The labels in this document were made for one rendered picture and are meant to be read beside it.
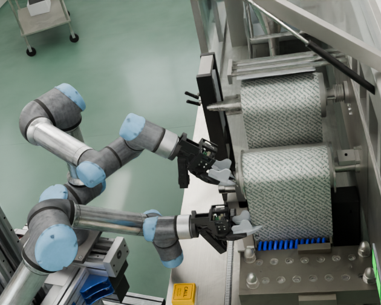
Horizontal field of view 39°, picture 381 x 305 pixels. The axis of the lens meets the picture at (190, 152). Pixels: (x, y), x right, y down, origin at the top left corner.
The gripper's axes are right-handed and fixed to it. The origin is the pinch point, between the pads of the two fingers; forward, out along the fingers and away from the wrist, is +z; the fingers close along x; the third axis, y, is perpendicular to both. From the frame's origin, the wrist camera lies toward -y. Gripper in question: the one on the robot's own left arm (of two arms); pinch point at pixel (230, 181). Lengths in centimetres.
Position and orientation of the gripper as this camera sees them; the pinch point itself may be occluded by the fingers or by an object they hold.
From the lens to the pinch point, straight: 156.3
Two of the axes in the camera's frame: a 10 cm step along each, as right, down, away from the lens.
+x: 1.0, -6.2, 7.8
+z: 8.7, 4.3, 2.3
